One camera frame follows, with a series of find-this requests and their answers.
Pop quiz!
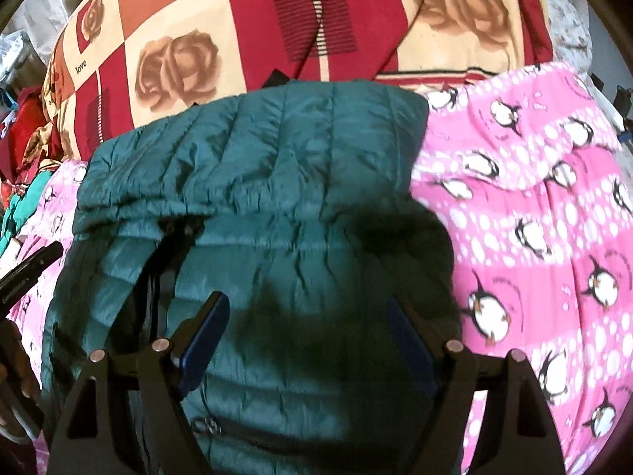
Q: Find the rose print checkered quilt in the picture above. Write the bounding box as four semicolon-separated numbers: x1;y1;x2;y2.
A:
42;0;555;159

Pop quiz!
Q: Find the red cloth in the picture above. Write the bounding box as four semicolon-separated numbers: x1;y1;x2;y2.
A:
0;86;50;169

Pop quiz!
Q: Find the golden satin cloth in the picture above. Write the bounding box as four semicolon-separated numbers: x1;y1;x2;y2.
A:
22;119;65;171

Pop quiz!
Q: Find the person's left hand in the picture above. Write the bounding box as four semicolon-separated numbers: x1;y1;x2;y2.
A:
0;317;43;407

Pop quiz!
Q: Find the teal cloth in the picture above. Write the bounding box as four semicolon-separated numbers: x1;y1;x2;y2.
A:
0;178;40;253

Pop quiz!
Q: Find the thin black cable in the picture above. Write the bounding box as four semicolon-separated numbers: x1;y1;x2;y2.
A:
376;0;433;79
297;12;330;80

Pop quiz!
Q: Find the pink penguin print blanket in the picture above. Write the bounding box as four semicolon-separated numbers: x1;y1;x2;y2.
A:
0;62;633;475

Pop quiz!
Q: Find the white floral sheet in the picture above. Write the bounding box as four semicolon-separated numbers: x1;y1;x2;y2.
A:
539;0;594;75

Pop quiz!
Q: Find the teal puffer jacket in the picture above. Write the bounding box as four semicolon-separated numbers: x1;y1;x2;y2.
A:
40;79;466;475

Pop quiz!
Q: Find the black tripod stand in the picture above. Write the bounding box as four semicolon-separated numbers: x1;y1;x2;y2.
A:
593;74;633;144

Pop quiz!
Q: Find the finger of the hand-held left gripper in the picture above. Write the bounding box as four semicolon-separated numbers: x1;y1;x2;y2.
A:
20;241;65;283

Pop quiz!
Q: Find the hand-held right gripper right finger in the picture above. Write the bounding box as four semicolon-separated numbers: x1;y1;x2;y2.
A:
386;294;567;475

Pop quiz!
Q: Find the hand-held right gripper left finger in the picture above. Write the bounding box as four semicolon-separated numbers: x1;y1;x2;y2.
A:
49;292;231;475

